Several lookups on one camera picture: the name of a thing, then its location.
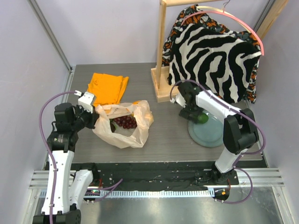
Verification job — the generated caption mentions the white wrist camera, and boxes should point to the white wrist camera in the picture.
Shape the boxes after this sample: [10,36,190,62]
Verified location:
[74,91,96,113]
[170,93,186,108]

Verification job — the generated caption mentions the zebra print garment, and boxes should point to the zebra print garment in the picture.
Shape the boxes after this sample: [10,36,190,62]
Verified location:
[168,24,261,103]

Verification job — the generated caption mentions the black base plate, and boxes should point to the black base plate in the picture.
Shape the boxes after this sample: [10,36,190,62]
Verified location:
[72,169,239,187]

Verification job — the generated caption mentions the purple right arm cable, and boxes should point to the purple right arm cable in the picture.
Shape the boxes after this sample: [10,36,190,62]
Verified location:
[169,79,267,204]

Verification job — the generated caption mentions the banana print plastic bag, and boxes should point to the banana print plastic bag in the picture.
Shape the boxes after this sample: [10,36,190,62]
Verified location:
[93,100,154,148]

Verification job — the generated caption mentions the red fake grapes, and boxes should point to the red fake grapes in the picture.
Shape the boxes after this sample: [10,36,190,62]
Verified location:
[113,115,137,129]

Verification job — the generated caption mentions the wooden clothes rack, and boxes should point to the wooden clothes rack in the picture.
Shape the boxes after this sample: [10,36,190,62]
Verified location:
[151,0,288,103]

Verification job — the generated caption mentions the folded orange cloth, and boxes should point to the folded orange cloth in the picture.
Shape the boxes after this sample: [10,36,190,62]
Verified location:
[87,73,129,107]

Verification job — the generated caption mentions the pink clothes hanger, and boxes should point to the pink clothes hanger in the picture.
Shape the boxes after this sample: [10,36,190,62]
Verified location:
[180,9,265,56]

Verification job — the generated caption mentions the green fake fruit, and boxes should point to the green fake fruit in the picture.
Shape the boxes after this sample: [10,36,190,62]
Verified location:
[196,112,209,124]

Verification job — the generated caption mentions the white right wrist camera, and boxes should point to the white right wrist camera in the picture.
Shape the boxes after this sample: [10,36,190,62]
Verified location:
[170,93,186,108]

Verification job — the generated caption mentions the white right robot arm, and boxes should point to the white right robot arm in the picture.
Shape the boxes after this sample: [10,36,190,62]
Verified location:
[173,80,259,184]

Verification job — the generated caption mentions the dark fake fruit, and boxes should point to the dark fake fruit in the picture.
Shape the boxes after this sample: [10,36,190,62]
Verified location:
[110,123,116,133]

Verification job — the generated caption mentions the orange patterned garment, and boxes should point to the orange patterned garment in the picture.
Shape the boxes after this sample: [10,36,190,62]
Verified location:
[162,4,264,103]

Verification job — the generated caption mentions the grey round plate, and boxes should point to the grey round plate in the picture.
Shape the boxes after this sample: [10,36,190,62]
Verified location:
[187,110,223,147]

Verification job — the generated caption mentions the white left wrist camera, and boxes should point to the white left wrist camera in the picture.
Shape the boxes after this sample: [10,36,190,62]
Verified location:
[74,91,96,113]

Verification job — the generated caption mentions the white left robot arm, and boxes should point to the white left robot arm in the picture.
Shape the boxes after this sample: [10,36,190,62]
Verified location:
[33,103,100,224]

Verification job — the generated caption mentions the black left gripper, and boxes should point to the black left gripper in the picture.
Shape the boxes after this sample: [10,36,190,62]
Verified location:
[71,104,100,132]

